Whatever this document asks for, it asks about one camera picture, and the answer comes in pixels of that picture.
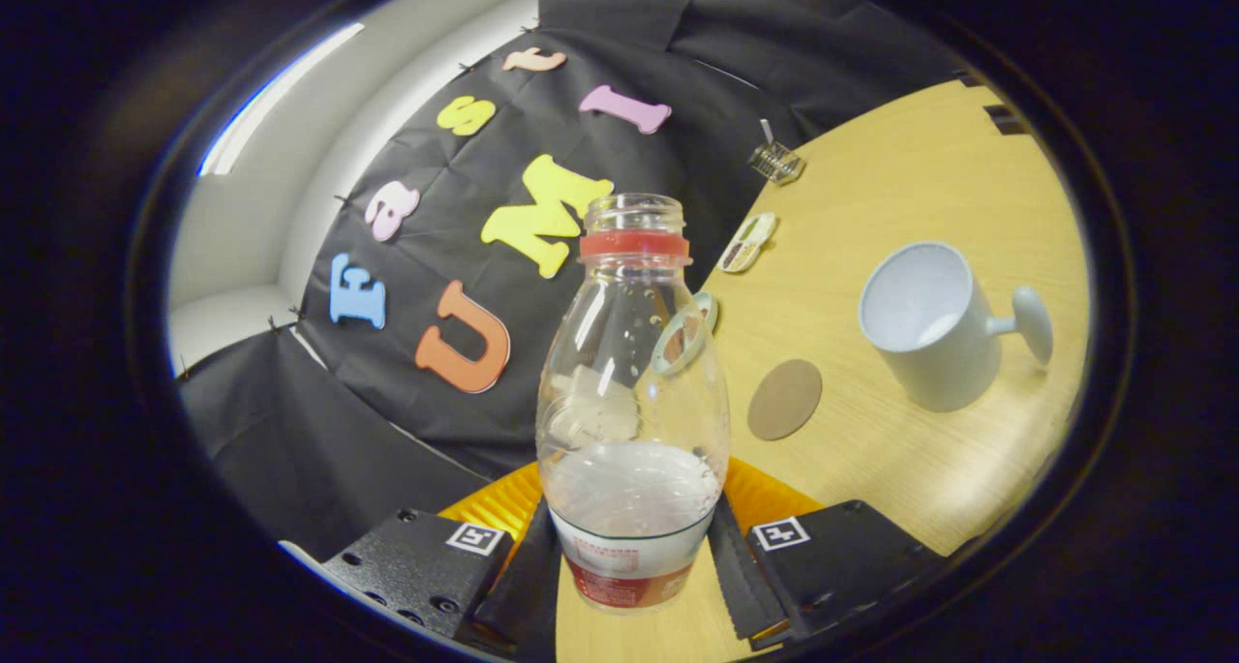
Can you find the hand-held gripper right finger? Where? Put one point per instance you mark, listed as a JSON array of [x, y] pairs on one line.
[[842, 557]]

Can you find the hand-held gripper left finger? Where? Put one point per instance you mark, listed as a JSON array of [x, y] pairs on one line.
[[416, 566]]

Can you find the brown round coaster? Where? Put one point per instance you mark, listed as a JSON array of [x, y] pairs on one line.
[[784, 400]]

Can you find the clear plastic juice bottle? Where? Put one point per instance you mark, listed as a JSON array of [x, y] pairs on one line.
[[629, 508]]

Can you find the white cup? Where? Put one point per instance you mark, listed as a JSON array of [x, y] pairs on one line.
[[944, 353]]

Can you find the wooden table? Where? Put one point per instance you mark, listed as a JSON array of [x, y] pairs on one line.
[[871, 479]]

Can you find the black backdrop cloth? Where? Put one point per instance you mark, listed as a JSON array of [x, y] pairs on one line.
[[436, 421]]

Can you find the pale green plate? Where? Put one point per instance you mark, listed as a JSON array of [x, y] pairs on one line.
[[709, 307]]

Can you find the white divided snack dish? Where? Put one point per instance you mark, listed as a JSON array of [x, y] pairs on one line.
[[747, 244]]

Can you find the black table clamp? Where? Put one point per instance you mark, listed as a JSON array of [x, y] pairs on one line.
[[968, 78], [1007, 119]]

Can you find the long ceiling light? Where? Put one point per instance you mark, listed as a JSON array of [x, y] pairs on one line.
[[281, 97]]

